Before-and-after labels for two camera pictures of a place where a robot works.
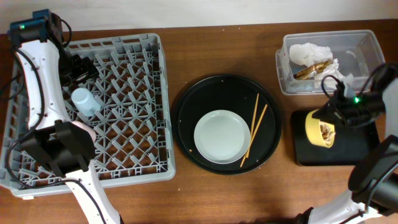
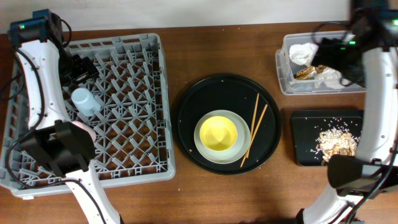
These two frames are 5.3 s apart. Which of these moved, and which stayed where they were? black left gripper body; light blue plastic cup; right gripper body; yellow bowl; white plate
Moved: right gripper body; yellow bowl
Stayed: light blue plastic cup; white plate; black left gripper body
